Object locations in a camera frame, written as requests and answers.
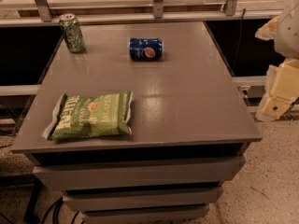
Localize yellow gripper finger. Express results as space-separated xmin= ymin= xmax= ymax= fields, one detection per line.
xmin=255 ymin=16 xmax=279 ymax=41
xmin=256 ymin=58 xmax=299 ymax=121

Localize blue pepsi can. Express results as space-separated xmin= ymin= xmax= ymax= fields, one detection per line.
xmin=129 ymin=38 xmax=163 ymax=61

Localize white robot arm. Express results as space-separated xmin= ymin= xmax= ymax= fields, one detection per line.
xmin=255 ymin=0 xmax=299 ymax=121

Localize green soda can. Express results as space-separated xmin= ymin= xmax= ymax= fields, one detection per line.
xmin=59 ymin=13 xmax=85 ymax=52

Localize green jalapeno chip bag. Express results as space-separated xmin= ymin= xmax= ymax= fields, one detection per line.
xmin=42 ymin=91 xmax=133 ymax=140

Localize grey drawer cabinet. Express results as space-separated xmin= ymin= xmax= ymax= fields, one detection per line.
xmin=10 ymin=21 xmax=263 ymax=224

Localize top grey drawer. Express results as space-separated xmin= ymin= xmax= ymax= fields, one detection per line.
xmin=34 ymin=156 xmax=245 ymax=190

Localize grey drawer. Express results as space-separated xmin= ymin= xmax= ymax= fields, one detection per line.
xmin=34 ymin=156 xmax=245 ymax=190
xmin=64 ymin=187 xmax=223 ymax=212
xmin=82 ymin=205 xmax=208 ymax=224

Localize middle grey drawer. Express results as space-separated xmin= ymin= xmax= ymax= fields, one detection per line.
xmin=64 ymin=187 xmax=223 ymax=212

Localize bottom grey drawer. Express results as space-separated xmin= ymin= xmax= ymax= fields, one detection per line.
xmin=82 ymin=205 xmax=208 ymax=224

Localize metal window frame rail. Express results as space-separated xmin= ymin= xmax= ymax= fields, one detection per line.
xmin=0 ymin=0 xmax=289 ymax=26

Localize black floor cables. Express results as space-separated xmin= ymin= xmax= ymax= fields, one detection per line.
xmin=0 ymin=196 xmax=82 ymax=224

